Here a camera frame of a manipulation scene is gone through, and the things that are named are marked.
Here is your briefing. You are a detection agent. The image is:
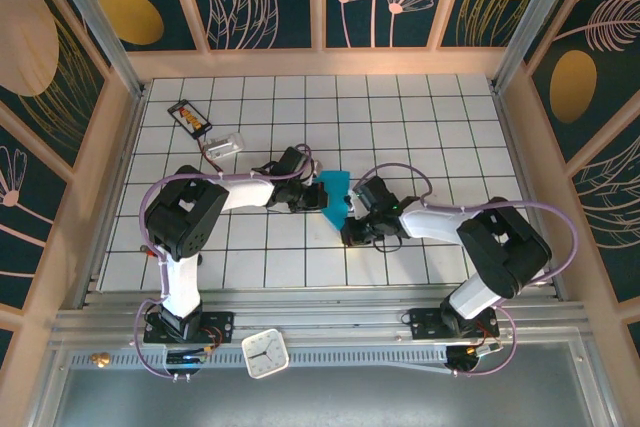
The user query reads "blue cloth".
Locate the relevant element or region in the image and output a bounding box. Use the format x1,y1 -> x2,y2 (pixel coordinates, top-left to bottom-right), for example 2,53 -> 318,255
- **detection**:
315,170 -> 353,231

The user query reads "white square clock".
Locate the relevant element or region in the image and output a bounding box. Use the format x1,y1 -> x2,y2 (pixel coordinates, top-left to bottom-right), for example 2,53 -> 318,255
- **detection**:
241,328 -> 291,379

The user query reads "grey metal sheet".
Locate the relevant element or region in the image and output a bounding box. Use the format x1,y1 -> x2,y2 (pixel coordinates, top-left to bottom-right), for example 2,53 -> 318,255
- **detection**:
49,341 -> 601,427

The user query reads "clear plastic box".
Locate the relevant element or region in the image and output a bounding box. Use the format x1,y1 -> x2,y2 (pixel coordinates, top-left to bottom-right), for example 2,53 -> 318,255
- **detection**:
206,131 -> 246,158

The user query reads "black board with yellow connectors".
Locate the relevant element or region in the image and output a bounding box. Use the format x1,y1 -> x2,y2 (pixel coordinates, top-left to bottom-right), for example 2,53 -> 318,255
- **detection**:
167,99 -> 213,140

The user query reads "small electronics board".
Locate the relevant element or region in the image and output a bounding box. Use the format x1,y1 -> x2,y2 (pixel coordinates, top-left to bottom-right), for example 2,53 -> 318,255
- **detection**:
446,341 -> 504,374
163,344 -> 224,382

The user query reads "aluminium frame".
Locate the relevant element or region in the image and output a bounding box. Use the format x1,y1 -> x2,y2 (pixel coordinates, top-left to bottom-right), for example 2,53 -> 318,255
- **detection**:
29,0 -> 621,427

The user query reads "red black wire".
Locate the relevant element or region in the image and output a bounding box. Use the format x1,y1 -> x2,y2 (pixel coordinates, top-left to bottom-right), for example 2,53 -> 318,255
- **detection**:
193,134 -> 225,174

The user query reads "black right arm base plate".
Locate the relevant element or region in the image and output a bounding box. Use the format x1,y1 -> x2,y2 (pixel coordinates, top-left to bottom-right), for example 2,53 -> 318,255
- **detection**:
409,306 -> 500,341

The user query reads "grey slotted cable duct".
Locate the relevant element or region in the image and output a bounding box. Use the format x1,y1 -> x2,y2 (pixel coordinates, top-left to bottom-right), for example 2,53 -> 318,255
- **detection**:
69,349 -> 451,373

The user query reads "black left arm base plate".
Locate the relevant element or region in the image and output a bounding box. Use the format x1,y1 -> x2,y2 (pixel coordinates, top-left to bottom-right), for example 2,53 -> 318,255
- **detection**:
143,310 -> 235,344

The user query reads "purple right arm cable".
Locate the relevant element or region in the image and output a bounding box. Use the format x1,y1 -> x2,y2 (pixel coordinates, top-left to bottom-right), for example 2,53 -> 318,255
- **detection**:
357,161 -> 580,378

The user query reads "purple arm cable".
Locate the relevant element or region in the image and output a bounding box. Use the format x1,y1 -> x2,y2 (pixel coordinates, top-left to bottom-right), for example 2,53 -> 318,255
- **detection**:
357,161 -> 580,378
134,143 -> 314,381

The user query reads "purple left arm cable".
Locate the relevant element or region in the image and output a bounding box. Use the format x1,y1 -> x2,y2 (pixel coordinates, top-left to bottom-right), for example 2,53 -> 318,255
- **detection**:
134,143 -> 314,381

